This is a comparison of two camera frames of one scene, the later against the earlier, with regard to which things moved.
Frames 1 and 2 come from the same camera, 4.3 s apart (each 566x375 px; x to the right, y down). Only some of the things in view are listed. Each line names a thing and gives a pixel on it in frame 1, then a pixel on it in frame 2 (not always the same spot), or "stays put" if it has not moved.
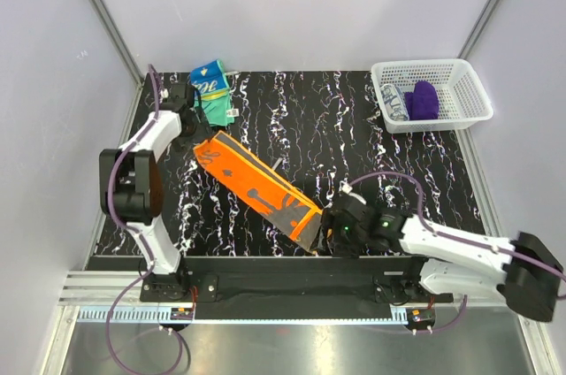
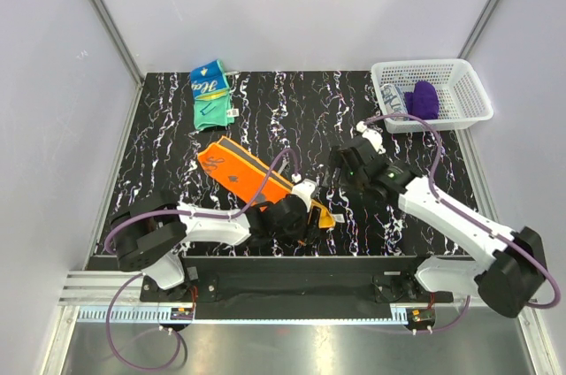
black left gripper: x=202 y=132 -> x=306 y=232
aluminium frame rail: x=102 y=287 stays put
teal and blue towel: x=211 y=83 stays put
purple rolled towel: x=423 y=103 stays put
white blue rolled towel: x=393 y=103 stays put
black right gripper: x=341 y=250 -> x=337 y=160
